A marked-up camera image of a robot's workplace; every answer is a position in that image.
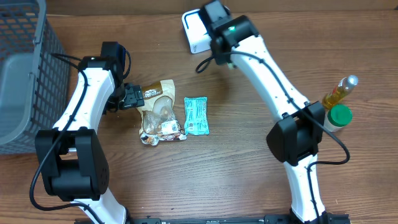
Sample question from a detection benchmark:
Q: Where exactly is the brown snack packet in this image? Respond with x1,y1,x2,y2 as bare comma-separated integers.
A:
137,80,187,146

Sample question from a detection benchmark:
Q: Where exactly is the light blue wipes pack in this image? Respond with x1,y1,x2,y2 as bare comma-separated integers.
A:
184,96,210,136

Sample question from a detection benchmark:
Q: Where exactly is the green lid jar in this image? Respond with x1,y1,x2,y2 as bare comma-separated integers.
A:
323,105,353,133

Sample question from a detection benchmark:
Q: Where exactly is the yellow bottle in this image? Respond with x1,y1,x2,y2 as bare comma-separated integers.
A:
322,75,359,110

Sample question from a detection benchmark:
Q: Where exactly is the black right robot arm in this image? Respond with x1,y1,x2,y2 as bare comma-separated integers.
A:
198,1,325,223

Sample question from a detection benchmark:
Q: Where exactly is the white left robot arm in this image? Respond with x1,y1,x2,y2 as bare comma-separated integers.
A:
29,42,144,223

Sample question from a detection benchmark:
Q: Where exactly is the white barcode scanner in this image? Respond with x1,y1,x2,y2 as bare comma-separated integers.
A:
182,9,211,54

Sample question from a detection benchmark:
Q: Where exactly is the dark grey plastic basket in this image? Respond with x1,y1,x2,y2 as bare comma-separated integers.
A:
1,0,70,154

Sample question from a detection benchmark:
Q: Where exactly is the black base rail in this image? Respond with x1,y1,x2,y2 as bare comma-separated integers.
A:
74,213,351,224

